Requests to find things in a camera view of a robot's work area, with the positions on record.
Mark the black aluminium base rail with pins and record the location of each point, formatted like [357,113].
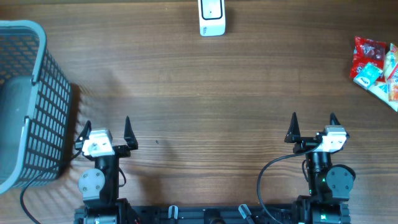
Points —
[268,213]

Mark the grey plastic mesh basket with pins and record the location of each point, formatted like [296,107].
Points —
[35,107]

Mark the orange tissue pack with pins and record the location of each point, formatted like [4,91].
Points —
[393,89]

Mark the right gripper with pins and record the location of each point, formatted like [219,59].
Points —
[305,143]

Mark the yellow wet wipes pack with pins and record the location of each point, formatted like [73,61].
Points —
[380,89]

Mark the white barcode scanner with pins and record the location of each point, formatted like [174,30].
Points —
[212,17]

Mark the green tissue pack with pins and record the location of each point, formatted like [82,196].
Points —
[368,76]

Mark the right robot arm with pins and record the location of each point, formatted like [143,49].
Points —
[329,185]

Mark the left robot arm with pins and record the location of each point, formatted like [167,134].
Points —
[100,185]

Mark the red snack bag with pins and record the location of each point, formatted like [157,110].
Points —
[367,51]

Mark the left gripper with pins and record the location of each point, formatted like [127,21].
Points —
[122,151]

